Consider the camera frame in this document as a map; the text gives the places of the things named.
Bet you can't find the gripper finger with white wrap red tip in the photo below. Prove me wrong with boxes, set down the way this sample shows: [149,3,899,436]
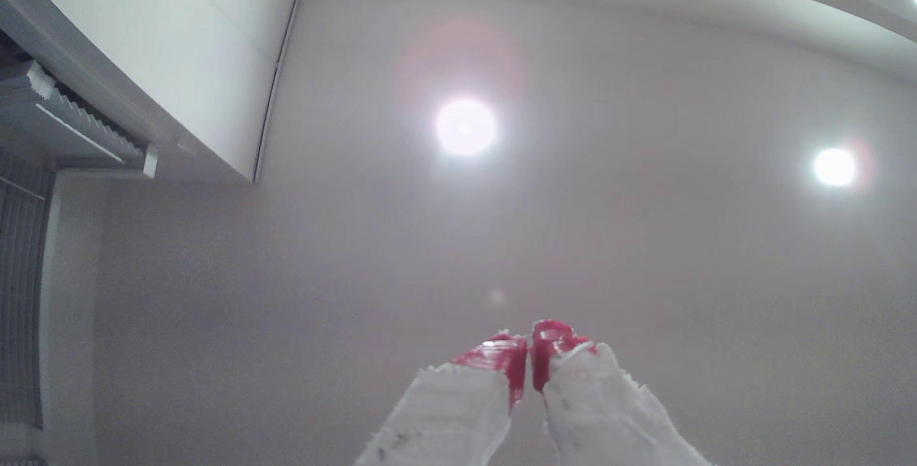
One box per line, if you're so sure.
[532,320,717,466]
[354,332,529,466]

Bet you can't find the lowered grey window blind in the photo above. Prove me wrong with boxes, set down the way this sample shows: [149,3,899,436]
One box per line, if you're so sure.
[0,149,54,430]

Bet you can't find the raised white venetian blind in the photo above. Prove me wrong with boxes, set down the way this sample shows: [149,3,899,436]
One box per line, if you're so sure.
[0,59,159,179]

